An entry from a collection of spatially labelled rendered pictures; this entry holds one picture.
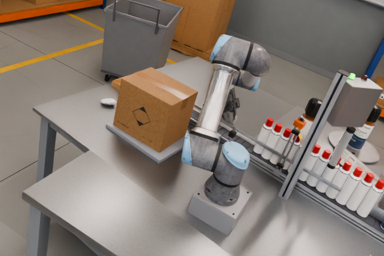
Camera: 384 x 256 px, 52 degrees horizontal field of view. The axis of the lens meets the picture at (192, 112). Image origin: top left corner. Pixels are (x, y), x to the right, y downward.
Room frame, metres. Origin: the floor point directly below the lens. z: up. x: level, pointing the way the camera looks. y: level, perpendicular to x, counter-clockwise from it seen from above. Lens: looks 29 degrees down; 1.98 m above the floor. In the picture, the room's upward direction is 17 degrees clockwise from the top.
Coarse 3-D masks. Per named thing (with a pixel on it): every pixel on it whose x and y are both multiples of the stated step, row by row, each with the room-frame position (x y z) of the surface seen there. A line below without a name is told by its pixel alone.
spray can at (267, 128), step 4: (268, 120) 1.75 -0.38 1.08; (272, 120) 1.76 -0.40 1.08; (264, 124) 1.77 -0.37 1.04; (268, 124) 1.75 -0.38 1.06; (272, 124) 1.75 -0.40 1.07; (264, 128) 1.74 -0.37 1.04; (268, 128) 1.74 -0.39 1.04; (272, 128) 1.76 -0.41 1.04; (260, 132) 1.76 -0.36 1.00; (264, 132) 1.74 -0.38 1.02; (268, 132) 1.74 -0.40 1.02; (260, 136) 1.75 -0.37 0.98; (264, 136) 1.74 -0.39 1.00; (268, 136) 1.74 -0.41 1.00; (260, 140) 1.74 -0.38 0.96; (264, 140) 1.74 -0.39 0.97; (256, 144) 1.75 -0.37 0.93; (256, 148) 1.74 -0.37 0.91; (260, 148) 1.74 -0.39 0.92; (256, 152) 1.74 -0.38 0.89; (260, 152) 1.74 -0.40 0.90
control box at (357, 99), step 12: (348, 84) 1.48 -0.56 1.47; (360, 84) 1.51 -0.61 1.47; (372, 84) 1.56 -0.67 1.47; (348, 96) 1.46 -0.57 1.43; (360, 96) 1.49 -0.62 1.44; (372, 96) 1.52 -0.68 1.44; (336, 108) 1.48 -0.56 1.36; (348, 108) 1.48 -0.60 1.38; (360, 108) 1.50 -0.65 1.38; (372, 108) 1.53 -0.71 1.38; (336, 120) 1.46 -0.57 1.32; (348, 120) 1.49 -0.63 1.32; (360, 120) 1.52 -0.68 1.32
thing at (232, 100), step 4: (232, 92) 1.92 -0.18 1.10; (232, 96) 1.91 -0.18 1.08; (232, 100) 1.89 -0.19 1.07; (236, 100) 1.90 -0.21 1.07; (228, 104) 1.86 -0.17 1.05; (232, 104) 1.85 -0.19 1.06; (236, 104) 1.91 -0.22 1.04; (228, 108) 1.86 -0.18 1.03; (232, 108) 1.85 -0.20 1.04; (236, 108) 1.90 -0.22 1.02
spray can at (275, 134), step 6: (276, 126) 1.72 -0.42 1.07; (270, 132) 1.74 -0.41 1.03; (276, 132) 1.72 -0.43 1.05; (270, 138) 1.72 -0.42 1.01; (276, 138) 1.71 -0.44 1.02; (270, 144) 1.71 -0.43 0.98; (276, 144) 1.72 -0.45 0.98; (264, 150) 1.72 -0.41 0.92; (264, 156) 1.71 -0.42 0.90; (270, 156) 1.72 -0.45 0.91
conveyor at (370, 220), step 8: (192, 112) 1.97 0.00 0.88; (224, 128) 1.90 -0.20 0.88; (224, 136) 1.82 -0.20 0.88; (240, 144) 1.79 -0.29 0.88; (248, 144) 1.81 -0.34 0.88; (264, 160) 1.70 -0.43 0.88; (280, 168) 1.67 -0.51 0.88; (304, 184) 1.60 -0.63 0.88; (328, 200) 1.53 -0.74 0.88; (344, 208) 1.50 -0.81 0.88; (368, 216) 1.49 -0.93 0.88; (368, 224) 1.44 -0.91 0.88; (376, 224) 1.45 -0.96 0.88
